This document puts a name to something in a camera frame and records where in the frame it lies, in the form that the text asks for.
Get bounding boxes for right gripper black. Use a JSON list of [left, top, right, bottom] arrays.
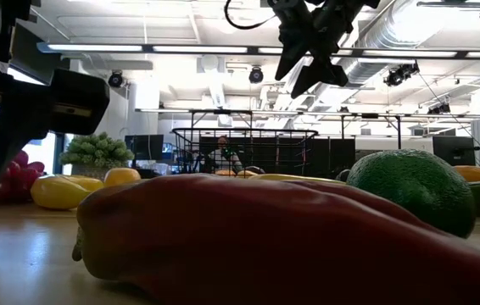
[[267, 0, 381, 100]]

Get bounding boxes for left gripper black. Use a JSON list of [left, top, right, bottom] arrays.
[[0, 0, 112, 208]]

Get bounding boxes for yellow lemon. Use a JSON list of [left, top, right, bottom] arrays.
[[103, 167, 142, 188]]

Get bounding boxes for orange crinkled fruit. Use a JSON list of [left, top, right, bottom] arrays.
[[214, 169, 258, 178]]

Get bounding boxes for green avocado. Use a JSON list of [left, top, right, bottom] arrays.
[[345, 147, 477, 239]]

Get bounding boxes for pink grapes bunch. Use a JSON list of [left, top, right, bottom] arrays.
[[0, 149, 46, 205]]

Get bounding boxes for black ceiling spotlight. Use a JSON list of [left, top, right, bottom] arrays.
[[108, 69, 125, 89], [248, 65, 265, 85]]

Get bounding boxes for green plant in white pot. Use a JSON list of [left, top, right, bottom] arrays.
[[59, 130, 136, 181]]

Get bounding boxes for black spotlight cluster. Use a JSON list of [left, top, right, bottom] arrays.
[[427, 101, 452, 115], [382, 62, 421, 88]]

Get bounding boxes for long ceiling light strip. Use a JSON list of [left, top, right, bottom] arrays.
[[36, 41, 480, 60]]

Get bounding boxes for person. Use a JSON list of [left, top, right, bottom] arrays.
[[205, 135, 244, 175]]

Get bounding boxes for black computer monitor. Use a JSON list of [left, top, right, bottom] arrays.
[[432, 135, 477, 167], [124, 134, 165, 161]]

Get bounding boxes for long red pepper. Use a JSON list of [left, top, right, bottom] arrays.
[[71, 172, 480, 305]]

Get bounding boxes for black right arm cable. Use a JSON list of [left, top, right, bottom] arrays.
[[223, 0, 277, 31]]

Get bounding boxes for black wire basket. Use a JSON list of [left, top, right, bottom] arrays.
[[170, 126, 320, 177]]

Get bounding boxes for silver ventilation duct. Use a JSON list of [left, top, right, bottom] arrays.
[[286, 0, 440, 124]]

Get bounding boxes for black partition wall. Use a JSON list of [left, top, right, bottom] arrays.
[[199, 136, 356, 179]]

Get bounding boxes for black metal gantry frame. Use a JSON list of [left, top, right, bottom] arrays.
[[188, 108, 403, 150]]

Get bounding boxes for black ceiling rail fixture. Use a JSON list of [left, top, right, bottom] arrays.
[[416, 0, 480, 19]]

